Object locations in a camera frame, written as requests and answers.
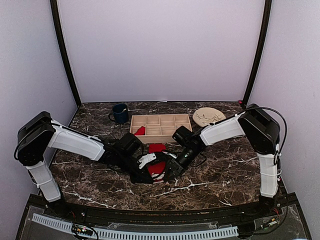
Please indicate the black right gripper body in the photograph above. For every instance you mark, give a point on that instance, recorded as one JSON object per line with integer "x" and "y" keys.
{"x": 177, "y": 166}

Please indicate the white slotted cable duct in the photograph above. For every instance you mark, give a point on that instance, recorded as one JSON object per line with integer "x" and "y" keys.
{"x": 123, "y": 231}

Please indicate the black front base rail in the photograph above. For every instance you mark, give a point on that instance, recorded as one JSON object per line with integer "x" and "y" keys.
{"x": 244, "y": 216}

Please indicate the black right corner post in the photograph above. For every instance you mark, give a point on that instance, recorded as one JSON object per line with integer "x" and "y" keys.
{"x": 258, "y": 53}

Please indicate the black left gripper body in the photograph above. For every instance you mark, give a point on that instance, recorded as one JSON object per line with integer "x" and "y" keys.
{"x": 143, "y": 172}

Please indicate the plain red sock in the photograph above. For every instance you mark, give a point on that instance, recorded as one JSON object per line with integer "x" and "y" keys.
{"x": 140, "y": 131}

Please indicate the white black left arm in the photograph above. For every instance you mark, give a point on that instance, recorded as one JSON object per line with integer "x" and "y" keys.
{"x": 42, "y": 132}

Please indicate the round beige decorated plate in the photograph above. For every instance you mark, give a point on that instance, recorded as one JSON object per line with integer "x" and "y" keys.
{"x": 206, "y": 115}

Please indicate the wooden compartment tray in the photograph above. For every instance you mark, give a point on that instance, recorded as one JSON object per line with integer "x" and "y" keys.
{"x": 159, "y": 127}

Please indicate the black left corner post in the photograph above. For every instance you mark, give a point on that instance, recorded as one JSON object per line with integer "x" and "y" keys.
{"x": 63, "y": 52}

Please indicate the black corner post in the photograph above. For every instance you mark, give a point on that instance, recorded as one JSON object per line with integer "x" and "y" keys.
{"x": 63, "y": 52}
{"x": 258, "y": 53}

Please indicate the red santa sock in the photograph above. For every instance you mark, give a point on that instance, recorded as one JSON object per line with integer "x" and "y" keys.
{"x": 157, "y": 169}

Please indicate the dark blue mug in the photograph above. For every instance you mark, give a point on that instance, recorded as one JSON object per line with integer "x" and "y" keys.
{"x": 119, "y": 114}

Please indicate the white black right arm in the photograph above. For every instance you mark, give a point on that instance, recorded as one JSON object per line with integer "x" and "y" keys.
{"x": 253, "y": 123}

